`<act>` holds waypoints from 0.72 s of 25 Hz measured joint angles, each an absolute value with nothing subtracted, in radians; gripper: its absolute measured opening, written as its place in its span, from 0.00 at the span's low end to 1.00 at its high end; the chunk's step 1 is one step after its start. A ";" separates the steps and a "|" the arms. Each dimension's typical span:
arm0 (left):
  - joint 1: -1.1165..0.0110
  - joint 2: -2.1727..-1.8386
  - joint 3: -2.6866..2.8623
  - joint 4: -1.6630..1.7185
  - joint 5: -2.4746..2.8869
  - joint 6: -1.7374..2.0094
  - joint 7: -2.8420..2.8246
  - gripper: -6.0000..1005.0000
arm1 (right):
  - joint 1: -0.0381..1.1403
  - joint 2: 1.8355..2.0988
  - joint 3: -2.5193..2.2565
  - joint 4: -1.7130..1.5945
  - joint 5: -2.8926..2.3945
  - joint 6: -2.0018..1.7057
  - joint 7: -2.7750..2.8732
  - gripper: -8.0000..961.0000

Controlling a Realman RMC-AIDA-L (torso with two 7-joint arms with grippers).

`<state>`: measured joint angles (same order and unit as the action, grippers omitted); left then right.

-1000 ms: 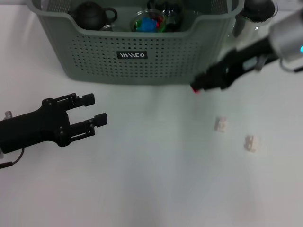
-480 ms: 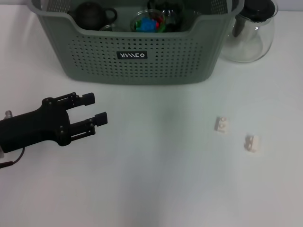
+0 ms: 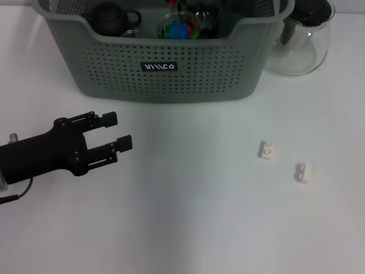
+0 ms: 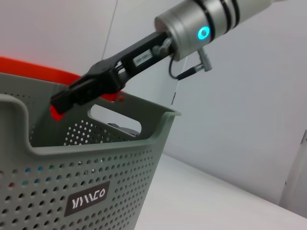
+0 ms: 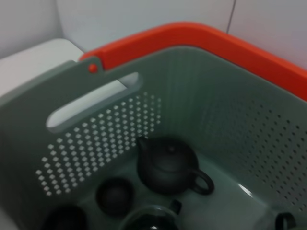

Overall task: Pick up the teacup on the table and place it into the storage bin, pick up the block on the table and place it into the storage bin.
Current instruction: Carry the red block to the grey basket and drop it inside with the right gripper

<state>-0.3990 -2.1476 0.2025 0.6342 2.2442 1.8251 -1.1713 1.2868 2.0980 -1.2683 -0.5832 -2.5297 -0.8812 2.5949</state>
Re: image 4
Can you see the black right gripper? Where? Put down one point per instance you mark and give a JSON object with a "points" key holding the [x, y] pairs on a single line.
{"points": [[112, 74]]}

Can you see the grey perforated storage bin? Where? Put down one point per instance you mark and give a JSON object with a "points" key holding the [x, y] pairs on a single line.
{"points": [[96, 172]]}

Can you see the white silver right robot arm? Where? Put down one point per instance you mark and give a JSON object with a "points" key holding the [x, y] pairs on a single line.
{"points": [[216, 21]]}

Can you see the silver right arm elbow plug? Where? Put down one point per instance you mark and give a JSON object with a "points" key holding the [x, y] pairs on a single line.
{"points": [[205, 60]]}

